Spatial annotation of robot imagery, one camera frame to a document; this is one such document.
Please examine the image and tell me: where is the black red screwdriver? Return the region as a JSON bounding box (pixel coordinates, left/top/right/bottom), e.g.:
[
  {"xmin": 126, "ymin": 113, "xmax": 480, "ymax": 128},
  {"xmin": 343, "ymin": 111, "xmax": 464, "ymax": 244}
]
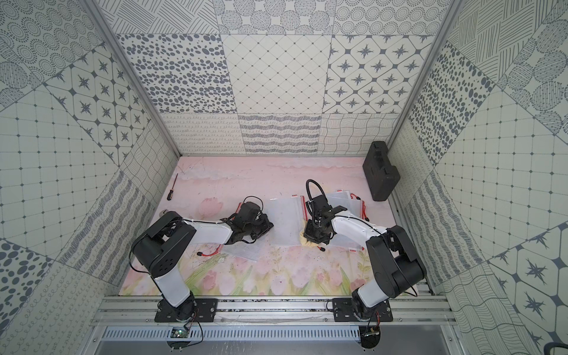
[{"xmin": 167, "ymin": 173, "xmax": 179, "ymax": 201}]

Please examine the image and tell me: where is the black plastic case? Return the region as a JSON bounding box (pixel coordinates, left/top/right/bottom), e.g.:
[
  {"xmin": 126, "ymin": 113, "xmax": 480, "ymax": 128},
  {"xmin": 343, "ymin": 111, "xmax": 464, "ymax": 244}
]
[{"xmin": 362, "ymin": 141, "xmax": 400, "ymax": 202}]

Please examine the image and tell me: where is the aluminium mounting rail frame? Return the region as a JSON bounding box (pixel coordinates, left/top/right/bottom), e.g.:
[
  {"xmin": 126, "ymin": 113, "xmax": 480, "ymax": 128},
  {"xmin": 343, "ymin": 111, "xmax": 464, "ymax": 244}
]
[{"xmin": 87, "ymin": 284, "xmax": 460, "ymax": 347}]

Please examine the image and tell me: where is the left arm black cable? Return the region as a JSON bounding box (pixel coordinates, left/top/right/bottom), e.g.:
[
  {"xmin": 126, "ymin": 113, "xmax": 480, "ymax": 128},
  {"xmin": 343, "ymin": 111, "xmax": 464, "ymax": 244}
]
[{"xmin": 241, "ymin": 195, "xmax": 265, "ymax": 218}]

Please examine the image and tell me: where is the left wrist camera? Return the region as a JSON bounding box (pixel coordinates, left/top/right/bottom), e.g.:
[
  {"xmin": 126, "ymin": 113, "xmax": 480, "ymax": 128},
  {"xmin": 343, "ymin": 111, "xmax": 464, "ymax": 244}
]
[{"xmin": 238, "ymin": 201, "xmax": 262, "ymax": 223}]

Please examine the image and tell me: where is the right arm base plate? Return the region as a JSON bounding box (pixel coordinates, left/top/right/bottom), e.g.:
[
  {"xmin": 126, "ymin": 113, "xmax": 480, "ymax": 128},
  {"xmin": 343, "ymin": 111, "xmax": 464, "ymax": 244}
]
[{"xmin": 329, "ymin": 291, "xmax": 393, "ymax": 322}]

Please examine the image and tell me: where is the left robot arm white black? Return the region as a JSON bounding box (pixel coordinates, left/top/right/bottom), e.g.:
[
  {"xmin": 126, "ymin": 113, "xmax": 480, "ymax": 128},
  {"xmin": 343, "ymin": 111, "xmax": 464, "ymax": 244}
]
[{"xmin": 130, "ymin": 209, "xmax": 274, "ymax": 322}]

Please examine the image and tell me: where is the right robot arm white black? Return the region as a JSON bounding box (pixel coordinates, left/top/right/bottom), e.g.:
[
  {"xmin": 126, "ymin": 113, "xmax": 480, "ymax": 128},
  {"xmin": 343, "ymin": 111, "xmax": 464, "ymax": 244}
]
[{"xmin": 304, "ymin": 195, "xmax": 426, "ymax": 320}]

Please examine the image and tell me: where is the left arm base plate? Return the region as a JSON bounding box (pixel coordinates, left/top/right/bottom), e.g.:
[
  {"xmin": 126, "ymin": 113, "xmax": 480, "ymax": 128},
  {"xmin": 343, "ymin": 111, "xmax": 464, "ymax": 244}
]
[{"xmin": 154, "ymin": 294, "xmax": 218, "ymax": 323}]

